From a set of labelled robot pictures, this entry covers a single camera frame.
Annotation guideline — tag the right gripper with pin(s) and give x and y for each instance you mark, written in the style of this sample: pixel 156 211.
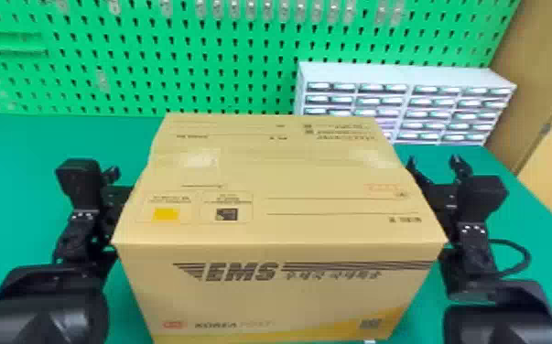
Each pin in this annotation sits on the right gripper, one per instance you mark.
pixel 443 204

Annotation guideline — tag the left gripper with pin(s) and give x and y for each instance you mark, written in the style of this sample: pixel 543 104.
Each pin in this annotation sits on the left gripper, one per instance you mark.
pixel 111 206

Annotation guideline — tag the cardboard box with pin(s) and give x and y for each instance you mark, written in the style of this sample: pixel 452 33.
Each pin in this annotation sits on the cardboard box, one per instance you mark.
pixel 275 192

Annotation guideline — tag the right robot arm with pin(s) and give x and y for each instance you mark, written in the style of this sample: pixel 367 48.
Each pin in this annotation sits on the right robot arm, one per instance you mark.
pixel 501 314

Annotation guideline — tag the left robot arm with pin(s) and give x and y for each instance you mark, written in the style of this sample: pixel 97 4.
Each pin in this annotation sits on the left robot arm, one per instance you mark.
pixel 45 307

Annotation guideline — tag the white drawer cabinet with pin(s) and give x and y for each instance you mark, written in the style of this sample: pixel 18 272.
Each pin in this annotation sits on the white drawer cabinet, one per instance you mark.
pixel 429 103

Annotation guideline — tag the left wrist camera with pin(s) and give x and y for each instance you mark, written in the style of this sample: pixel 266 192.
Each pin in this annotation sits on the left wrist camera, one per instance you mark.
pixel 79 185

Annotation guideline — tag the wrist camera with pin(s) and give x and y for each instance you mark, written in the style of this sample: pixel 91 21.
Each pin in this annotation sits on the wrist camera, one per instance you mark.
pixel 79 185
pixel 481 199

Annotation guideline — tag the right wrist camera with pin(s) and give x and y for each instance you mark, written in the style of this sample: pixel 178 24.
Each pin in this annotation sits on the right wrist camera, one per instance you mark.
pixel 481 199

